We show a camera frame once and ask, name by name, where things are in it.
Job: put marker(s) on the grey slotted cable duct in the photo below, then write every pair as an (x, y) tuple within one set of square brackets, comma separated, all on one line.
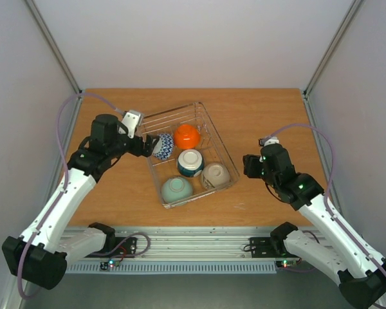
[(177, 267)]

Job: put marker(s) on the red blue patterned bowl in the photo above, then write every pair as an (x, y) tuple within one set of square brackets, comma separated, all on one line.
[(164, 148)]

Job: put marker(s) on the left controller board with leds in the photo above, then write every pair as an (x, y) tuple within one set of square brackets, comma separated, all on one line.
[(109, 265)]

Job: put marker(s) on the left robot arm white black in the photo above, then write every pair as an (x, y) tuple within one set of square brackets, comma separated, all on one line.
[(38, 255)]

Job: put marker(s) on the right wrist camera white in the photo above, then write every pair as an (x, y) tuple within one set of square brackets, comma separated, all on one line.
[(269, 140)]

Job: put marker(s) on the pale green bowl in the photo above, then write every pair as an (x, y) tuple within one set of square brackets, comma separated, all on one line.
[(176, 189)]

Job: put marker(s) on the aluminium frame post left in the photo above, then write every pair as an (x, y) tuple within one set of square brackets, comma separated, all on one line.
[(52, 44)]

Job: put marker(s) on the aluminium frame post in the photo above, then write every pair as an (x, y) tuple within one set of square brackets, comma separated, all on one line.
[(52, 44), (342, 29)]

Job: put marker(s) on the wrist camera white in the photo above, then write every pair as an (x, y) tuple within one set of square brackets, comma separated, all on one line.
[(269, 140), (131, 120)]

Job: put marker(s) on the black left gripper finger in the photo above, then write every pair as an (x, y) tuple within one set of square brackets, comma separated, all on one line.
[(151, 139), (149, 149)]

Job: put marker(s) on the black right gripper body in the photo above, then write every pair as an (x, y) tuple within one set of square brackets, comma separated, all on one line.
[(252, 166)]

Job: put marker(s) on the steel wire dish rack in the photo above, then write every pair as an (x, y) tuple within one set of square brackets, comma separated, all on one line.
[(210, 146)]

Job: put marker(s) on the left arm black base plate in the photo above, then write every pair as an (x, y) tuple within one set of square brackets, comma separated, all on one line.
[(121, 247)]

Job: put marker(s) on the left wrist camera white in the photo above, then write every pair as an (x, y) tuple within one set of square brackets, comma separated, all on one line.
[(131, 120)]

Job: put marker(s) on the right controller board with leds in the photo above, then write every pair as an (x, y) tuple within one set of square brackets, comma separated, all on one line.
[(286, 263)]

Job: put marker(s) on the white bowl dark base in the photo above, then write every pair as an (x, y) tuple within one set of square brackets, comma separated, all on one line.
[(190, 163)]

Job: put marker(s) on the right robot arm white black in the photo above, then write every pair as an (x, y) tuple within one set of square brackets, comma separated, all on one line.
[(352, 264)]

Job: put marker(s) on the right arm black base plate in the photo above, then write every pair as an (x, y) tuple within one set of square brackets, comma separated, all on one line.
[(261, 247)]

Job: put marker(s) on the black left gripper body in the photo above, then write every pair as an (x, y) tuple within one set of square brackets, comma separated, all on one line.
[(137, 149)]

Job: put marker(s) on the aluminium frame post right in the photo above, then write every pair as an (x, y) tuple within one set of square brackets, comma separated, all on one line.
[(342, 29)]

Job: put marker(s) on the controller board with leds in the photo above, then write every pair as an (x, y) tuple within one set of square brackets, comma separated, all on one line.
[(109, 265), (286, 263)]

